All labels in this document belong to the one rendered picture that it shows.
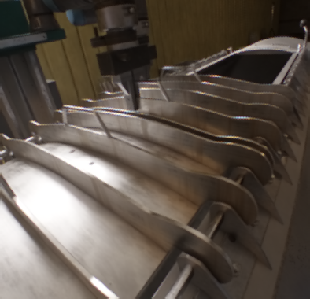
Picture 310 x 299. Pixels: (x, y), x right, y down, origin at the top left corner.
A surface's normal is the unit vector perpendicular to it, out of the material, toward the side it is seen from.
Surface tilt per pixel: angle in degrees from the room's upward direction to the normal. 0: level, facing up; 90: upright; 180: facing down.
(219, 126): 90
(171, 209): 16
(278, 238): 34
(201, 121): 90
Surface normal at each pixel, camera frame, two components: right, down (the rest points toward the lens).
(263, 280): 0.32, -0.61
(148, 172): -0.59, 0.47
